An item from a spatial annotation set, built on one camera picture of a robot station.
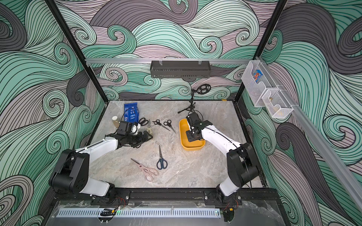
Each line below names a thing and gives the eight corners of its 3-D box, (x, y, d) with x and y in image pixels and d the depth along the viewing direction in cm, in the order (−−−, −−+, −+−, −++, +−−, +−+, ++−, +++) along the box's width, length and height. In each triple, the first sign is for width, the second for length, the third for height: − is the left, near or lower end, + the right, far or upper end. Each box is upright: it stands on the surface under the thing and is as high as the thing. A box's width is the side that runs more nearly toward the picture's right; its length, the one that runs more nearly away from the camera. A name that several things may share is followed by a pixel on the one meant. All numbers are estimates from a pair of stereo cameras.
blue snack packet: (124, 124, 106) (123, 122, 103) (125, 106, 118) (124, 103, 115) (139, 122, 107) (138, 119, 105) (138, 104, 120) (137, 101, 117)
